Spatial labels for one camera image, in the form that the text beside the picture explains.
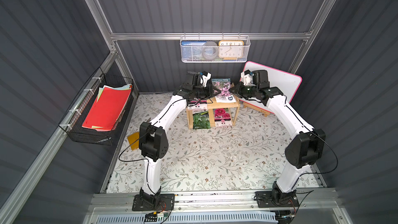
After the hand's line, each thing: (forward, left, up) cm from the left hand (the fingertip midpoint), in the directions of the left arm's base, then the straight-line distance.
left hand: (219, 91), depth 82 cm
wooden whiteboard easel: (+9, -26, -24) cm, 37 cm away
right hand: (+2, -8, +1) cm, 8 cm away
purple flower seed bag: (+4, -3, 0) cm, 5 cm away
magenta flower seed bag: (-9, +11, -1) cm, 14 cm away
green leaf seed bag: (-1, +10, -26) cm, 28 cm away
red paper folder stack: (-12, +54, +2) cm, 55 cm away
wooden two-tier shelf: (-4, +4, -7) cm, 8 cm away
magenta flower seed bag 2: (+1, -5, -26) cm, 26 cm away
